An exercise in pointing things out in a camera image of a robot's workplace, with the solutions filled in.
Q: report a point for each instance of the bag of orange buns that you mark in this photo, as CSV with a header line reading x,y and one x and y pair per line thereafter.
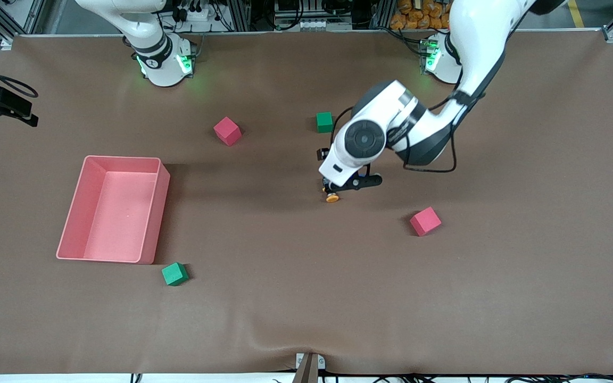
x,y
418,18

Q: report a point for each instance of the white power strip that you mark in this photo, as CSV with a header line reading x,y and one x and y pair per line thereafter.
x,y
200,15

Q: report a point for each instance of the pink plastic bin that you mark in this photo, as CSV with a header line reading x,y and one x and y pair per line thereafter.
x,y
120,223

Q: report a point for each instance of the brown table mat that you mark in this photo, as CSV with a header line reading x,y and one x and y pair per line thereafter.
x,y
306,298

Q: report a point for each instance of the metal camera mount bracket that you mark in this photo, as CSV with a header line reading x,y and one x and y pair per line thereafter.
x,y
309,369

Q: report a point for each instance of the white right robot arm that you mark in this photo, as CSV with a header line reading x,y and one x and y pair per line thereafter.
x,y
160,69

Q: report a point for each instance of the aluminium frame post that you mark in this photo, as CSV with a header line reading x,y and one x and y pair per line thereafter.
x,y
240,13
381,13

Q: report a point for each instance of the pink foam cube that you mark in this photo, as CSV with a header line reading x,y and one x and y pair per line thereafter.
x,y
425,222
227,131

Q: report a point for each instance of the green foam cube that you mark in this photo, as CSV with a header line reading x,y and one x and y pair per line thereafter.
x,y
324,122
174,274

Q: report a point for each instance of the yellow mushroom push button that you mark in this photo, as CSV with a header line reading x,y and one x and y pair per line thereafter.
x,y
332,198

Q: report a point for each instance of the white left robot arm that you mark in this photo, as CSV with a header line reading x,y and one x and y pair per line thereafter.
x,y
477,37

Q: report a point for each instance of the white connector strip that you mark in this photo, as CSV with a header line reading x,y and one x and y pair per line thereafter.
x,y
317,24

